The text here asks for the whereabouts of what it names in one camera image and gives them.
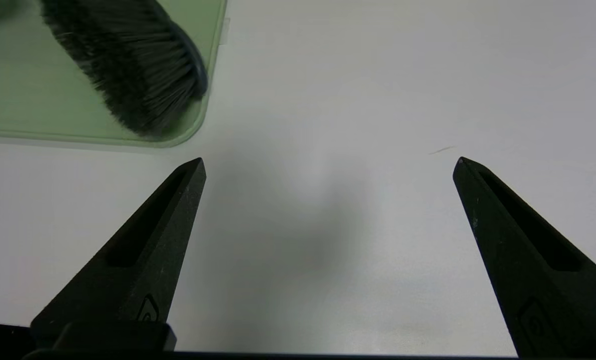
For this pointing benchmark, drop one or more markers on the light green plastic tray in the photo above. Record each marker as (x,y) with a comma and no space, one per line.
(22,100)

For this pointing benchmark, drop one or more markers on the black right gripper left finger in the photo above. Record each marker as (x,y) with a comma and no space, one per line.
(142,265)

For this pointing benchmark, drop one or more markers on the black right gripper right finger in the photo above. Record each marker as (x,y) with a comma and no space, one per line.
(543,270)

